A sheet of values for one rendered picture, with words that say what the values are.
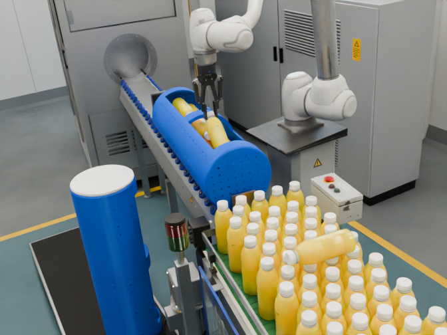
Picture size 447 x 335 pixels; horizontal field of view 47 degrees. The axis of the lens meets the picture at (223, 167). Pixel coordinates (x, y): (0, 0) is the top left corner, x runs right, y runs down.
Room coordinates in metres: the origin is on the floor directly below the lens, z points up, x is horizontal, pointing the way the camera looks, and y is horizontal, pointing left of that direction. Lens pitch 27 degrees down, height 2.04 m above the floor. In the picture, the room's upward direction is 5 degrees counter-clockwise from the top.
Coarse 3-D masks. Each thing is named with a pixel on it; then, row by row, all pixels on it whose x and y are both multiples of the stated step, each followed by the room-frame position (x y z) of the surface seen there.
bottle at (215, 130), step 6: (210, 120) 1.98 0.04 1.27; (216, 120) 1.98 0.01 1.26; (210, 126) 1.96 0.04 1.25; (216, 126) 1.95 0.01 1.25; (222, 126) 1.97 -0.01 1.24; (210, 132) 1.95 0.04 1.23; (216, 132) 1.93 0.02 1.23; (222, 132) 1.94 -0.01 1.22; (210, 138) 1.94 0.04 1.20; (216, 138) 1.92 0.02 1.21; (222, 138) 1.91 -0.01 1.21; (216, 144) 1.90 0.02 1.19
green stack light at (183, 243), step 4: (184, 236) 1.24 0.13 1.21; (168, 240) 1.24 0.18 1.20; (172, 240) 1.23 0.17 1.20; (176, 240) 1.23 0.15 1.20; (180, 240) 1.23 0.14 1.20; (184, 240) 1.23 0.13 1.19; (188, 240) 1.25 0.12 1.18; (168, 244) 1.24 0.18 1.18; (172, 244) 1.23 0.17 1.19; (176, 244) 1.23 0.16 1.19; (180, 244) 1.23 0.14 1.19; (184, 244) 1.23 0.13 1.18; (188, 244) 1.25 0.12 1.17; (168, 248) 1.25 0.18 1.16; (172, 248) 1.23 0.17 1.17; (176, 248) 1.23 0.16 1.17; (180, 248) 1.23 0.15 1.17; (184, 248) 1.23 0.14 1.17
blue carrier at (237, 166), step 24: (168, 96) 2.57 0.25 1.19; (192, 96) 2.61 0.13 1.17; (168, 120) 2.28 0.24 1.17; (192, 120) 2.13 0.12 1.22; (168, 144) 2.29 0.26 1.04; (192, 144) 1.95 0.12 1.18; (240, 144) 1.79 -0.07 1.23; (192, 168) 1.87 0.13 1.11; (216, 168) 1.73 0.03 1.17; (240, 168) 1.76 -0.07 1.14; (264, 168) 1.80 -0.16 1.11; (216, 192) 1.73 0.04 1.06; (240, 192) 1.76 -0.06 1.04
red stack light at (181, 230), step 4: (164, 224) 1.25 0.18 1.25; (184, 224) 1.24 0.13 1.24; (168, 228) 1.23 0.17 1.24; (172, 228) 1.23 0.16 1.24; (176, 228) 1.23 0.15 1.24; (180, 228) 1.23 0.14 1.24; (184, 228) 1.24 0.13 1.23; (168, 232) 1.23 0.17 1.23; (172, 232) 1.23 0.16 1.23; (176, 232) 1.23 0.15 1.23; (180, 232) 1.23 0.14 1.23; (184, 232) 1.24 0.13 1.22; (168, 236) 1.23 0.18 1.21; (172, 236) 1.23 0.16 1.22; (176, 236) 1.23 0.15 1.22; (180, 236) 1.23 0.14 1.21
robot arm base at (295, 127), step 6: (282, 120) 2.46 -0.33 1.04; (288, 120) 2.37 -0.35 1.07; (306, 120) 2.34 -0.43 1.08; (312, 120) 2.36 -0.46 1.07; (318, 120) 2.39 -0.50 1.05; (282, 126) 2.42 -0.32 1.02; (288, 126) 2.37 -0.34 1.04; (294, 126) 2.35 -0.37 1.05; (300, 126) 2.34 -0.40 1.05; (306, 126) 2.34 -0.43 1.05; (312, 126) 2.35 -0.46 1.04; (318, 126) 2.36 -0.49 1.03; (294, 132) 2.31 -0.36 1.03; (300, 132) 2.32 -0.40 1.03
